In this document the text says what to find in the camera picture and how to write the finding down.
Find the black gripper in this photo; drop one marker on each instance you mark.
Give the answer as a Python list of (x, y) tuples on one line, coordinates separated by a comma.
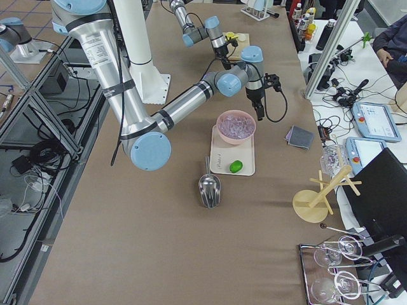
[(255, 96), (221, 51)]

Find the clear ice cubes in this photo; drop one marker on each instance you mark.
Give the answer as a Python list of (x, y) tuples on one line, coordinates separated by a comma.
[(236, 127)]

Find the pink bowl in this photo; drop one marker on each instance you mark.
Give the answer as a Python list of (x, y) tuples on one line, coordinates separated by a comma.
[(238, 113)]

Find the stainless steel ice scoop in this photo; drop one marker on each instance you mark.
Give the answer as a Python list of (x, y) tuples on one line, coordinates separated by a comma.
[(210, 187)]

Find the wooden cutting board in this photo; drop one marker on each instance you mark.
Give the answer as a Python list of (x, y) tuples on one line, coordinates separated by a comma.
[(235, 52)]

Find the grey folded cloth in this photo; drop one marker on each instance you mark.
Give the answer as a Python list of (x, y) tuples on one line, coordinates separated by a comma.
[(299, 137)]

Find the white cup rack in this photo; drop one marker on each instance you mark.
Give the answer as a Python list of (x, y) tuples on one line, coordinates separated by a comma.
[(259, 9)]

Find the beige serving tray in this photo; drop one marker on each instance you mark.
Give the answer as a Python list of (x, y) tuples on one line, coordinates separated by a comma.
[(223, 154)]

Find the green lime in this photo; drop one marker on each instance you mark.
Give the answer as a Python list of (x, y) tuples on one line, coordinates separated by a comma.
[(236, 166)]

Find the clear plastic bag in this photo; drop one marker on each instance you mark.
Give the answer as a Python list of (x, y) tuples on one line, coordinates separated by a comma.
[(333, 159)]

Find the black thermos bottle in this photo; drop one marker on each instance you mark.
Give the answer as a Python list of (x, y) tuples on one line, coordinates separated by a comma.
[(327, 30)]

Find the near blue teach pendant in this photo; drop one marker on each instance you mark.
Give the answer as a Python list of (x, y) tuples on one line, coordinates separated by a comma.
[(361, 151)]

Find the blue teach pendant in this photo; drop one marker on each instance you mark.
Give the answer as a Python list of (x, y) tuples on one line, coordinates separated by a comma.
[(361, 151), (374, 121)]

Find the wooden cup tree stand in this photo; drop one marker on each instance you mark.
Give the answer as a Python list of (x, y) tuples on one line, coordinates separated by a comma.
[(314, 206)]

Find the far blue teach pendant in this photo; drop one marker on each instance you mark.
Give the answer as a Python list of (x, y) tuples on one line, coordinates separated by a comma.
[(374, 121)]

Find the black monitor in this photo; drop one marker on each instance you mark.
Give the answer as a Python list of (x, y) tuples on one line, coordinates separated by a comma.
[(381, 206)]

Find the person in dark jacket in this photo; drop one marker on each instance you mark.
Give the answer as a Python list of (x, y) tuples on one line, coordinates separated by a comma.
[(390, 48)]

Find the wine glass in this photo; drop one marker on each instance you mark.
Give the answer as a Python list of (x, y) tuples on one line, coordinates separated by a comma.
[(324, 290), (327, 256)]

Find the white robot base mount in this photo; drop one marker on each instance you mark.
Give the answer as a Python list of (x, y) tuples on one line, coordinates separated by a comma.
[(152, 85)]

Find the aluminium frame post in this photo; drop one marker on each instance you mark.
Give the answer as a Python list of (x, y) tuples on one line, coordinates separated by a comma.
[(341, 24)]

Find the wire glass rack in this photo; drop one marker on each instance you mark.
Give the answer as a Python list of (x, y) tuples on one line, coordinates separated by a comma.
[(352, 278)]

